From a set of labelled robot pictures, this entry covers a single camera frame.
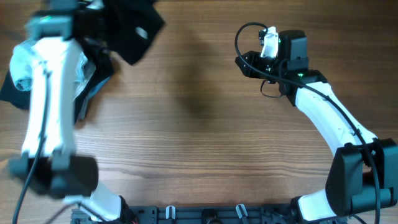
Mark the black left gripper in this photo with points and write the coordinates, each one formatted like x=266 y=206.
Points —
x=99 y=38

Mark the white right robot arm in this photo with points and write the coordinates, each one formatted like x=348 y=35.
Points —
x=363 y=174

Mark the black folded garment pile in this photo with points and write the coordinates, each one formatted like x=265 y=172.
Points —
x=104 y=71

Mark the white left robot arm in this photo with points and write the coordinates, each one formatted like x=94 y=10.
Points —
x=49 y=164

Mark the light blue crumpled garment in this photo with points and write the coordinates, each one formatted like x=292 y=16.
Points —
x=21 y=68

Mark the black polo shirt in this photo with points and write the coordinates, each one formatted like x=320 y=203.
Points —
x=132 y=27

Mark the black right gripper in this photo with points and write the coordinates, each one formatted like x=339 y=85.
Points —
x=254 y=57

